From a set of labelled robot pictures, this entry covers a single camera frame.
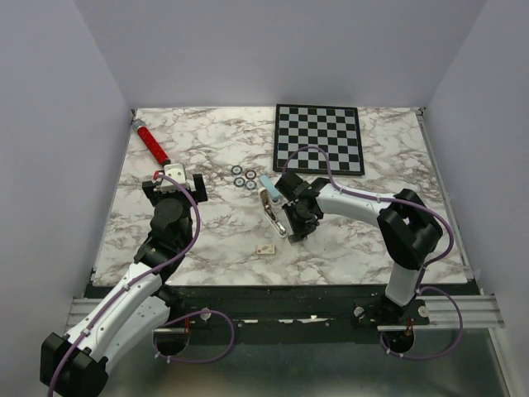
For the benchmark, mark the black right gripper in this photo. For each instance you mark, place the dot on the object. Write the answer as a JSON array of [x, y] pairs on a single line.
[[306, 229]]

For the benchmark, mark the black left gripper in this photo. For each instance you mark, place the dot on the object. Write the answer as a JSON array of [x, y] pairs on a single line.
[[156, 197]]

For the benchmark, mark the white stapler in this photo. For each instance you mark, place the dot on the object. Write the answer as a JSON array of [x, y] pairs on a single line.
[[269, 213]]

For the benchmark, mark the white staple box sleeve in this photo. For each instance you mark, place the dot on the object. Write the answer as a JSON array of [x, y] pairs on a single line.
[[266, 249]]

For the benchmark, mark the light blue stapler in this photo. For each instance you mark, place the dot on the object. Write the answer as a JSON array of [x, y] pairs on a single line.
[[268, 184]]

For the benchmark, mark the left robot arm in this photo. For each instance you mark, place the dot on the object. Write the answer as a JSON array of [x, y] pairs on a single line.
[[80, 362]]

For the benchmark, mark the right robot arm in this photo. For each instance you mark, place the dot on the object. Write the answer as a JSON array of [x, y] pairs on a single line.
[[409, 229]]

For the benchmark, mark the blue fifty poker chip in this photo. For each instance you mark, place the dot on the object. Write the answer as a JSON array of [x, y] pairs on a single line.
[[236, 170]]

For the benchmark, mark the light blue ten poker chip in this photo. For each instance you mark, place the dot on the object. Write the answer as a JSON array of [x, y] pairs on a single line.
[[250, 184]]

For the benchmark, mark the red glitter toy microphone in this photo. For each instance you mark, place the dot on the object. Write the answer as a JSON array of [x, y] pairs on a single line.
[[140, 128]]

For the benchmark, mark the black grey chessboard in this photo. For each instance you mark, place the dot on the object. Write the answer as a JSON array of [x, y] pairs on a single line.
[[304, 133]]

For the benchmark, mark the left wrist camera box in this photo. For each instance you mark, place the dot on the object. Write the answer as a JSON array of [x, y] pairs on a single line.
[[171, 173]]

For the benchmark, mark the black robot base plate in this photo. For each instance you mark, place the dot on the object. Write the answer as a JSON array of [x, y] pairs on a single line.
[[271, 315]]

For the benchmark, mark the aluminium rail frame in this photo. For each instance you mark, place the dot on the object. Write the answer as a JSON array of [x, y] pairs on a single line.
[[433, 312]]

